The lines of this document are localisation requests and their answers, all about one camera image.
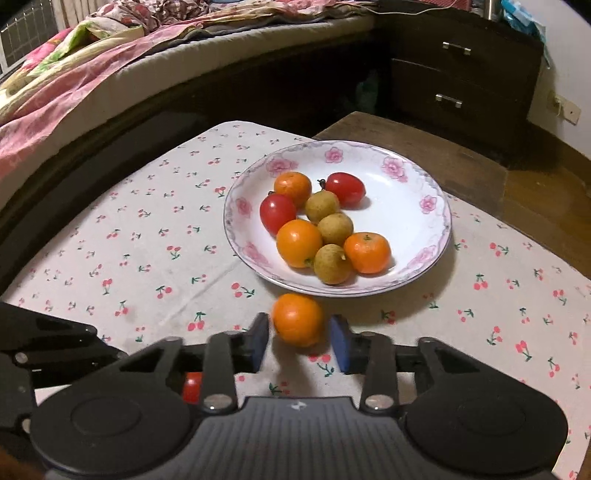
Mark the bed with pink blanket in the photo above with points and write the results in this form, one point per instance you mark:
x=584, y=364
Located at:
x=55, y=92

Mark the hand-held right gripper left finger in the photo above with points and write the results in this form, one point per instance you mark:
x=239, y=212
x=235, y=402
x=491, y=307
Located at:
x=260, y=339

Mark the dark wooden nightstand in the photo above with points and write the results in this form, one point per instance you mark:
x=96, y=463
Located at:
x=461, y=74

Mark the white floral rimmed plate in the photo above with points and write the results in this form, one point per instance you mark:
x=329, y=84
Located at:
x=392, y=203

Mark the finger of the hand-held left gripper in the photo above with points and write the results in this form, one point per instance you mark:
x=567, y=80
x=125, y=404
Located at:
x=55, y=346
x=16, y=410

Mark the white window grille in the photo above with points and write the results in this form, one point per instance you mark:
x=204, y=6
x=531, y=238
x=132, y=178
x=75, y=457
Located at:
x=23, y=32

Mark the small orange with stem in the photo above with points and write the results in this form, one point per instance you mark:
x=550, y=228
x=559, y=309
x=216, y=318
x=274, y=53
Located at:
x=367, y=252

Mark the wall outlet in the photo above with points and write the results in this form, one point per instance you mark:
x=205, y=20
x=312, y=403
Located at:
x=564, y=108

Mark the cherry print tablecloth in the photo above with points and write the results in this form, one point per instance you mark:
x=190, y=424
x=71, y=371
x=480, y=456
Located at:
x=138, y=258

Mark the yellow-brown longan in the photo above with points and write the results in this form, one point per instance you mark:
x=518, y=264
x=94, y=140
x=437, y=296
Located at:
x=335, y=228
x=322, y=206
x=329, y=264

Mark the red cherry tomato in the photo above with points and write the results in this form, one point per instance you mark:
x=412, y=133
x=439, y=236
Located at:
x=346, y=189
x=192, y=386
x=277, y=213

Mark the dark wooden bed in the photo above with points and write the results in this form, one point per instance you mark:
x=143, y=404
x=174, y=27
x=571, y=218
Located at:
x=207, y=55

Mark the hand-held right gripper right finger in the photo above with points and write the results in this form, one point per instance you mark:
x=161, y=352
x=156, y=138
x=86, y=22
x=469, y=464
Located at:
x=339, y=341

